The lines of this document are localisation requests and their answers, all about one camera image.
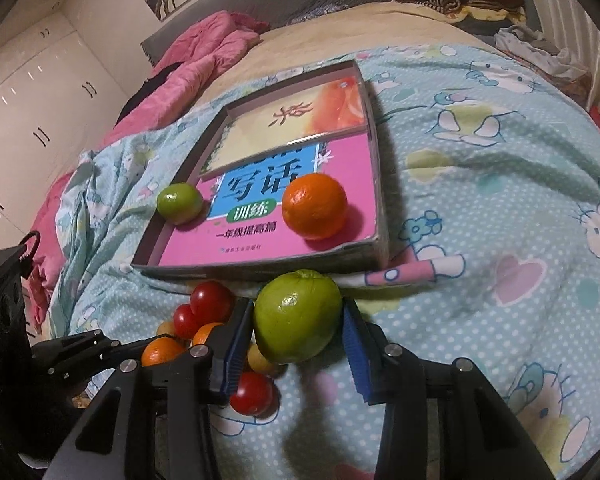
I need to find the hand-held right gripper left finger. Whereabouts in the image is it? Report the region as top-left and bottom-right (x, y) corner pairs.
(37, 299), (256, 480)

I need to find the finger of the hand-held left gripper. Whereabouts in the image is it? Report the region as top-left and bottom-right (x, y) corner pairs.
(30, 329), (123, 361)
(40, 342), (153, 401)

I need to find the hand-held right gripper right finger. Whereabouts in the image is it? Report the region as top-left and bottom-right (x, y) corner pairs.
(343, 300), (556, 480)

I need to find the small orange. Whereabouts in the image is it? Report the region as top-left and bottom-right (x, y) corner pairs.
(141, 336), (187, 368)
(191, 322), (226, 347)

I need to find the red cherry tomato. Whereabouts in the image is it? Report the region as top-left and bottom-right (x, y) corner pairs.
(190, 281), (236, 325)
(172, 304), (201, 340)
(228, 371), (276, 417)

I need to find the large green fruit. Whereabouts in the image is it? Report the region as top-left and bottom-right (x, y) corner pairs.
(252, 269), (343, 365)

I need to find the shallow grey cardboard box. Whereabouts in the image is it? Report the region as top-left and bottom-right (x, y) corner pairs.
(130, 59), (392, 283)

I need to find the small green fruit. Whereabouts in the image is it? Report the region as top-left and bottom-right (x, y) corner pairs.
(156, 182), (204, 226)

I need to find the large orange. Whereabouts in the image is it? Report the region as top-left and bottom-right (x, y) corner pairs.
(281, 172), (349, 239)

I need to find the pink book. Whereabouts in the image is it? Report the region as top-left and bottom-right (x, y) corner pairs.
(157, 132), (381, 268)

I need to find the light blue cartoon print blanket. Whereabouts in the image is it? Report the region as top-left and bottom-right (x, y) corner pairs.
(45, 44), (600, 480)

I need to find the beige and orange book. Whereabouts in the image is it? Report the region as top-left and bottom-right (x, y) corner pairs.
(200, 74), (371, 181)

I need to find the white wardrobe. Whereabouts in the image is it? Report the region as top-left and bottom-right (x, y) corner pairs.
(0, 10), (131, 261)

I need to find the dark cloth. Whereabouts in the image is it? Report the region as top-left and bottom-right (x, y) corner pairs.
(115, 62), (186, 121)

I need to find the pink quilt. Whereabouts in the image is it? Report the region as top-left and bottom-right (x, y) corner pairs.
(22, 10), (271, 336)

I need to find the beige blanket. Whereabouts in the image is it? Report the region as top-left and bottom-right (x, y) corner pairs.
(200, 2), (496, 106)

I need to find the white crumpled garment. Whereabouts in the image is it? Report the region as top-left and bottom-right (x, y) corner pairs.
(495, 25), (588, 83)

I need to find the cream curtain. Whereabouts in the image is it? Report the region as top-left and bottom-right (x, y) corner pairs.
(530, 0), (600, 111)

